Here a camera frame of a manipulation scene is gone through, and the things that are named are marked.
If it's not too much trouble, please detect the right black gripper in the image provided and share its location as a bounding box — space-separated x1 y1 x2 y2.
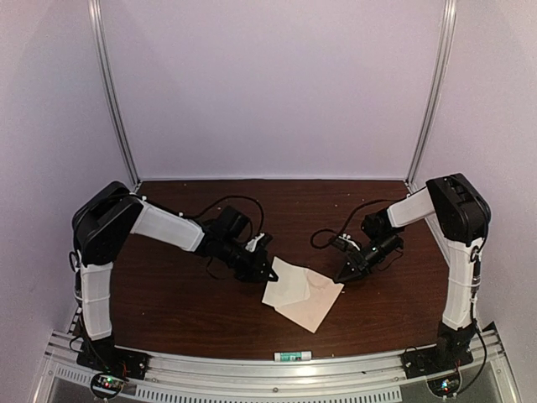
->
334 235 401 284

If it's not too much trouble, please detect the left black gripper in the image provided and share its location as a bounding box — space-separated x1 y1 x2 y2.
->
219 238 279 283

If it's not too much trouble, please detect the cream letter paper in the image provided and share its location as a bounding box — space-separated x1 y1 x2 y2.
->
262 257 310 308

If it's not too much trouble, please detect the beige envelope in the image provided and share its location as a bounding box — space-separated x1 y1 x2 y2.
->
274 270 344 333

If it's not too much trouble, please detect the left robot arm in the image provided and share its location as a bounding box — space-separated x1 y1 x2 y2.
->
70 181 279 373

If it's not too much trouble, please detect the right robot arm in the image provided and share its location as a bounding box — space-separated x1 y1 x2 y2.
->
332 173 492 371

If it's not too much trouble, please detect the green white glue stick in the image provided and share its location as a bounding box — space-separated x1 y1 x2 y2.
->
274 351 312 363

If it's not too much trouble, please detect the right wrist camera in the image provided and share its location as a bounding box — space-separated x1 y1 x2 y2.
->
331 233 362 252

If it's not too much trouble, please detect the left black cable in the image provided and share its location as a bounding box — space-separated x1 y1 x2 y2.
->
66 196 265 278

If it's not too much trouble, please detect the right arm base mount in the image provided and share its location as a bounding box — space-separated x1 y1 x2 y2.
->
400 337 474 379

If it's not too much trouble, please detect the aluminium front rail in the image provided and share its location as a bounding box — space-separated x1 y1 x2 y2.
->
41 327 508 403

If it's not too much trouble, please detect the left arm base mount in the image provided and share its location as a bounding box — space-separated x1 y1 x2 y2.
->
76 336 149 380

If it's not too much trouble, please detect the right aluminium frame post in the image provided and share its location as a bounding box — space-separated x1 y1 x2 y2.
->
405 0 458 188

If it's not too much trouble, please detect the aluminium frame post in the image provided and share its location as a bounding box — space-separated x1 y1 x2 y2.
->
87 0 141 188
405 0 458 188

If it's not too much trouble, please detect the left aluminium frame post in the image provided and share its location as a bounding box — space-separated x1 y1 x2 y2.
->
87 0 141 188

